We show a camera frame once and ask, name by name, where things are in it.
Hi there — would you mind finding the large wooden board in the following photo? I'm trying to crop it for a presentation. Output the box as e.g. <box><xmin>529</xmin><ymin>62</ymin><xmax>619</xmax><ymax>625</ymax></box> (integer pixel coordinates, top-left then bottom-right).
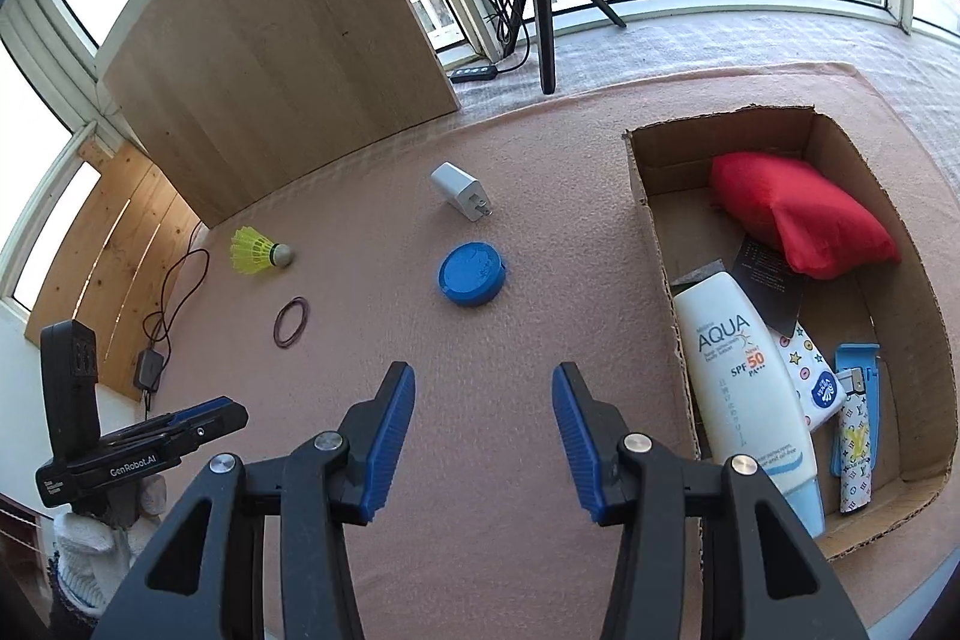
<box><xmin>96</xmin><ymin>0</ymin><xmax>459</xmax><ymax>226</ymax></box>

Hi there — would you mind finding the blue round lid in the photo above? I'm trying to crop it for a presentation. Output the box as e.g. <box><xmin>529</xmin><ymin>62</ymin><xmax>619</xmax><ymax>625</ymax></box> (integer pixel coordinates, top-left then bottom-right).
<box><xmin>438</xmin><ymin>242</ymin><xmax>508</xmax><ymax>307</ymax></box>

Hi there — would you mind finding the pine plank headboard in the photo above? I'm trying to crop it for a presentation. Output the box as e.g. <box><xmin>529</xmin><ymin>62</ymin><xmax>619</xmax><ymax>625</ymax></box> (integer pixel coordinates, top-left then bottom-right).
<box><xmin>25</xmin><ymin>143</ymin><xmax>199</xmax><ymax>399</ymax></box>

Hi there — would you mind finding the yellow plastic shuttlecock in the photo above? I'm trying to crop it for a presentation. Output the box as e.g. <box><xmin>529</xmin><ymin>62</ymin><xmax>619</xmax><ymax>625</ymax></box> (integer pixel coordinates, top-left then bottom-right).
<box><xmin>229</xmin><ymin>226</ymin><xmax>295</xmax><ymax>276</ymax></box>

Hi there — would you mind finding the white USB wall charger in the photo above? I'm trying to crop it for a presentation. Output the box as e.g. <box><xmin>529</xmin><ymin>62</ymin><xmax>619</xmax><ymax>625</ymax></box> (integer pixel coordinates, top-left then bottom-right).
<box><xmin>430</xmin><ymin>163</ymin><xmax>491</xmax><ymax>223</ymax></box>

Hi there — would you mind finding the black adapter cable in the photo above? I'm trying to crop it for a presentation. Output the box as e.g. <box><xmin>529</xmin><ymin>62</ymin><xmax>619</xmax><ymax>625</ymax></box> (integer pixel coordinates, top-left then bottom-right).
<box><xmin>140</xmin><ymin>247</ymin><xmax>212</xmax><ymax>416</ymax></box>

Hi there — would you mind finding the cardboard box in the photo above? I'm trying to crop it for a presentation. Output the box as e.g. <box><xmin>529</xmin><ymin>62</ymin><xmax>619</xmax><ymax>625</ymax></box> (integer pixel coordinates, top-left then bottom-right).
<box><xmin>623</xmin><ymin>104</ymin><xmax>957</xmax><ymax>564</ymax></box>

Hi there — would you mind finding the black power adapter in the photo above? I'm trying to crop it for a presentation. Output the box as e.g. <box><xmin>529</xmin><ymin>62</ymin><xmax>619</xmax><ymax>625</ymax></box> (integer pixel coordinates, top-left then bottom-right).
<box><xmin>133</xmin><ymin>347</ymin><xmax>166</xmax><ymax>395</ymax></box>

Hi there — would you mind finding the purple hair tie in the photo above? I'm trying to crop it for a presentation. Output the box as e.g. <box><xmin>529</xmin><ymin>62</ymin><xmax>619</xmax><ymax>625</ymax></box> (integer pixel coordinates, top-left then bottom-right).
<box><xmin>271</xmin><ymin>295</ymin><xmax>313</xmax><ymax>351</ymax></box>

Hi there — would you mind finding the patterned tissue pack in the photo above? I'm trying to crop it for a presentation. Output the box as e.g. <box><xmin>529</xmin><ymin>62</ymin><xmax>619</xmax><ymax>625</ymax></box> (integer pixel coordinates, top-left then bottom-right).
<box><xmin>770</xmin><ymin>323</ymin><xmax>846</xmax><ymax>432</ymax></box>

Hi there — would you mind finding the red fabric pouch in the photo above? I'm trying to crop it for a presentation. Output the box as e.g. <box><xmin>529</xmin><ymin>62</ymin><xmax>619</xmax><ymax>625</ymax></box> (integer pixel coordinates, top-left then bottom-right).
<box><xmin>709</xmin><ymin>151</ymin><xmax>901</xmax><ymax>281</ymax></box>

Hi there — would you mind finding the white gloved left hand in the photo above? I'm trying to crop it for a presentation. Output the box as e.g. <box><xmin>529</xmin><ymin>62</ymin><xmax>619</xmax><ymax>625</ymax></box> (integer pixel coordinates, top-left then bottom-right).
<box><xmin>50</xmin><ymin>474</ymin><xmax>167</xmax><ymax>627</ymax></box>

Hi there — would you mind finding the white Aqua sunscreen tube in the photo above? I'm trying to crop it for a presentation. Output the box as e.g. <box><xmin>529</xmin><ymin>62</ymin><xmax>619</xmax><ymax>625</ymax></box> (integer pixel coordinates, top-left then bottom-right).
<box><xmin>674</xmin><ymin>271</ymin><xmax>825</xmax><ymax>537</ymax></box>

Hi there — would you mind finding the patterned lighter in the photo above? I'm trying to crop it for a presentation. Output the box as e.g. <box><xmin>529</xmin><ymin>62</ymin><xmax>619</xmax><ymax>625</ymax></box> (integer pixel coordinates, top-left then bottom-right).
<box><xmin>838</xmin><ymin>367</ymin><xmax>872</xmax><ymax>515</ymax></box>

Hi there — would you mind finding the blue phone stand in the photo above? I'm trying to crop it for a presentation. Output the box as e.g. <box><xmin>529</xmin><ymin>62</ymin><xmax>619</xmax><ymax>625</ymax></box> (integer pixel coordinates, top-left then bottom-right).
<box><xmin>830</xmin><ymin>342</ymin><xmax>884</xmax><ymax>479</ymax></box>

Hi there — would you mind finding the black camera box left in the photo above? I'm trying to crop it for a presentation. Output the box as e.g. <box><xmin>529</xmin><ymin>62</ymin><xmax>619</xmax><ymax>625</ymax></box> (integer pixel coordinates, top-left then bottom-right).
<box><xmin>41</xmin><ymin>320</ymin><xmax>101</xmax><ymax>461</ymax></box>

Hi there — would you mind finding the dark grey card tag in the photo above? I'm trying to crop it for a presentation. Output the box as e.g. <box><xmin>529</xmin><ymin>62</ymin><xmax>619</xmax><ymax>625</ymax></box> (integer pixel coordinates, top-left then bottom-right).
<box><xmin>731</xmin><ymin>236</ymin><xmax>805</xmax><ymax>335</ymax></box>

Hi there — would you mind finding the black inline cable switch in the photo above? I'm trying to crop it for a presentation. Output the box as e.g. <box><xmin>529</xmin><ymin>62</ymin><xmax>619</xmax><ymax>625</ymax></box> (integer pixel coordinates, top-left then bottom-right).
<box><xmin>448</xmin><ymin>64</ymin><xmax>500</xmax><ymax>85</ymax></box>

